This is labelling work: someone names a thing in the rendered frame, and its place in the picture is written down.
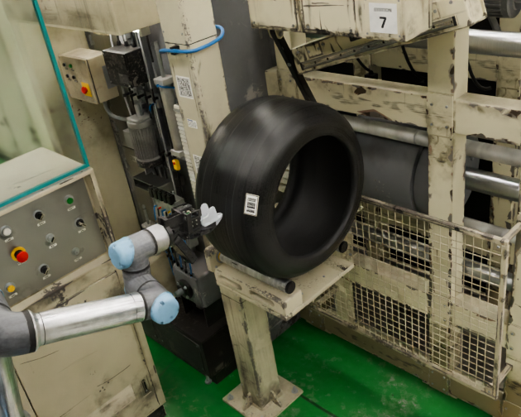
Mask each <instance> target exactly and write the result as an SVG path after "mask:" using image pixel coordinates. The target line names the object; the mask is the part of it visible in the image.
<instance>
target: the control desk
mask: <svg viewBox="0 0 521 417"><path fill-rule="evenodd" d="M115 241H116V240H115V237H114V235H113V231H112V227H111V224H110V222H109V219H108V214H107V211H106V209H105V206H104V203H103V198H102V195H101V193H100V190H99V187H98V182H97V180H96V177H95V174H94V172H93V168H91V167H87V168H85V169H83V170H80V171H78V172H76V173H74V174H72V175H69V176H67V177H65V178H63V179H62V180H58V181H56V182H55V183H53V184H51V185H48V186H46V187H44V188H42V189H39V190H37V191H35V192H33V193H31V194H29V195H27V196H25V197H22V198H20V199H18V200H16V201H14V202H11V203H9V204H7V205H5V206H3V207H1V208H0V290H1V291H2V292H3V294H4V298H5V299H6V301H7V303H8V305H9V307H10V308H11V310H12V311H16V312H19V311H24V310H30V311H31V312H33V313H38V312H42V311H46V310H50V309H58V308H62V307H65V306H70V305H74V304H82V303H86V302H89V301H94V300H101V299H106V298H109V297H113V296H118V295H125V290H124V281H123V276H122V270H118V269H117V268H116V267H115V266H114V265H113V264H112V262H111V258H110V257H109V255H108V248H109V246H110V245H111V244H112V243H114V242H115ZM12 361H13V366H14V369H15V373H16V378H17V384H18V388H19V392H20V396H21V400H22V407H23V409H24V410H26V411H27V412H28V413H29V414H30V415H31V417H165V416H166V413H165V408H164V406H163V404H164V403H165V402H166V400H165V396H164V393H163V391H162V387H161V384H160V380H159V377H158V375H157V371H156V369H155V364H154V362H153V359H152V356H151V351H150V349H149V346H148V343H147V340H146V335H145V333H144V330H143V327H142V324H141V322H139V323H135V324H129V325H126V326H121V327H118V328H112V329H109V330H105V331H101V332H97V333H91V334H88V335H84V336H80V337H77V338H71V339H67V340H64V341H59V342H56V343H50V344H46V345H42V346H40V347H39V348H38V349H37V351H36V352H32V353H28V354H25V355H21V356H15V357H12Z"/></svg>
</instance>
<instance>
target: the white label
mask: <svg viewBox="0 0 521 417"><path fill-rule="evenodd" d="M258 201H259V196H258V195H253V194H246V201H245V208H244V213H245V214H250V215H253V216H256V215H257V208H258Z"/></svg>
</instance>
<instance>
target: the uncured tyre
mask: <svg viewBox="0 0 521 417"><path fill-rule="evenodd" d="M288 165H289V178H288V181H287V185H286V187H285V190H284V193H283V196H282V198H281V200H280V201H279V203H278V205H277V206H276V208H275V198H276V194H277V190H278V188H279V185H280V181H281V179H282V176H283V174H284V172H285V170H286V168H287V166H288ZM363 183H364V163H363V156H362V153H361V147H360V144H359V142H358V140H357V138H356V134H355V132H354V130H353V128H352V126H351V124H350V123H349V122H348V121H347V120H346V118H345V117H344V116H342V115H341V114H340V113H339V112H338V111H336V110H334V109H333V108H330V107H329V106H327V105H325V104H322V103H315V102H311V101H307V100H302V99H297V98H290V97H285V96H280V95H268V96H263V97H259V98H253V99H251V100H249V101H247V102H244V103H243V104H241V105H240V106H238V107H237V108H235V109H234V110H232V111H231V112H230V113H229V114H228V115H227V116H226V117H225V118H224V119H223V120H222V122H221V123H220V124H219V125H218V127H217V128H216V130H215V131H214V133H213V134H212V136H211V137H210V139H209V141H208V144H207V145H206V147H205V150H204V152H203V155H202V158H201V161H200V164H199V167H198V173H197V179H196V185H195V204H196V210H198V209H200V207H201V205H202V204H207V205H208V208H209V209H210V208H211V207H214V208H215V209H216V212H217V213H222V219H221V220H220V222H219V223H218V225H217V226H216V227H215V228H214V229H213V230H212V231H211V232H210V233H207V234H205V236H206V238H207V239H208V240H209V241H210V242H211V243H212V245H213V246H214V247H215V248H216V249H217V250H218V251H219V252H220V253H222V254H223V255H224V256H227V257H228V258H229V257H230V259H233V260H234V261H236V262H238V263H240V264H242V265H243V266H247V267H249V268H251V269H252V270H254V271H257V272H259V273H261V274H267V275H268V276H270V277H272V276H273V277H275V278H293V277H296V276H301V275H303V274H305V273H307V272H309V271H311V270H312V269H313V268H315V267H316V266H319V265H320V264H322V263H323V262H324V261H326V260H327V259H328V258H329V257H330V256H331V255H332V254H333V253H334V252H335V251H336V250H337V248H338V247H339V246H340V244H341V243H342V241H343V240H344V238H345V236H346V235H347V233H348V232H349V230H350V228H351V225H352V223H353V221H354V219H355V216H356V213H357V210H358V208H359V204H360V201H361V195H362V190H363ZM246 194H253V195H258V196H259V201H258V208H257V215H256V216H253V215H250V214H245V213H244V208H245V201H246Z"/></svg>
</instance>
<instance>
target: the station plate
mask: <svg viewBox="0 0 521 417"><path fill-rule="evenodd" d="M369 14H370V32H379V33H389V34H398V27H397V4H394V3H375V2H369Z"/></svg>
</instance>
